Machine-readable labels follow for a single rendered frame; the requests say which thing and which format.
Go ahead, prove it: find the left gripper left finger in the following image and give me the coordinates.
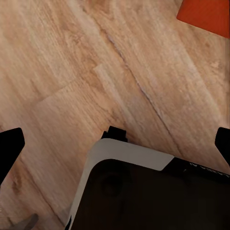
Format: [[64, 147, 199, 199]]
[[0, 127, 25, 185]]

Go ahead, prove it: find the storage box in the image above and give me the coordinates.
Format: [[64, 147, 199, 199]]
[[176, 0, 230, 39]]

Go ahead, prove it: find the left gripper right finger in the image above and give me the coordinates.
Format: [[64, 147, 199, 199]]
[[215, 127, 230, 166]]

